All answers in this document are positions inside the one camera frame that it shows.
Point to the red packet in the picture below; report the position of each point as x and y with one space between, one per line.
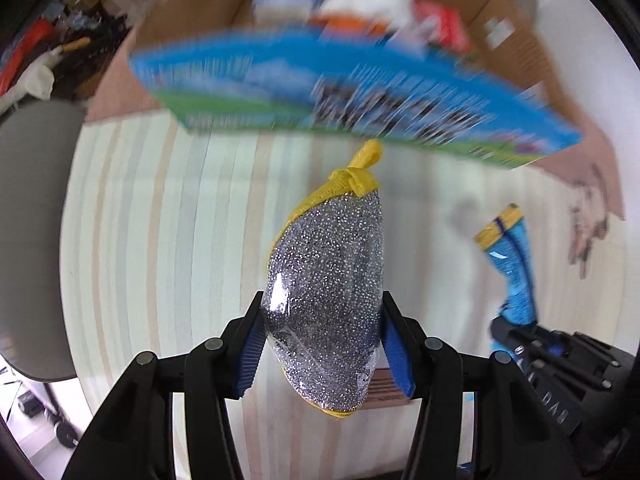
441 26

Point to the orange plastic bag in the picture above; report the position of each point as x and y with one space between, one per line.
41 31

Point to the blue yellow packet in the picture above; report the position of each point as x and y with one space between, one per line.
505 243

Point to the calico cat mat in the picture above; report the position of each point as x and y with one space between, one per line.
589 219

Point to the grey chair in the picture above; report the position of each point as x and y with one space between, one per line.
37 149

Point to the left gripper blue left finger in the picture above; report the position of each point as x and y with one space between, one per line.
130 436

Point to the brown label patch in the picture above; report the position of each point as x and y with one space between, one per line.
383 392

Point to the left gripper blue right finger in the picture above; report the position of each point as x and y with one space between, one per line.
479 417

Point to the silver yellow scrub sponge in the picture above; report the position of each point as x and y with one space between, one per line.
322 302

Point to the orange snack packet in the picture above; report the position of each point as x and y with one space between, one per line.
348 25

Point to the white goose plush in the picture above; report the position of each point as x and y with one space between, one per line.
38 79

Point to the cardboard box with blue print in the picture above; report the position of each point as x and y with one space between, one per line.
215 69

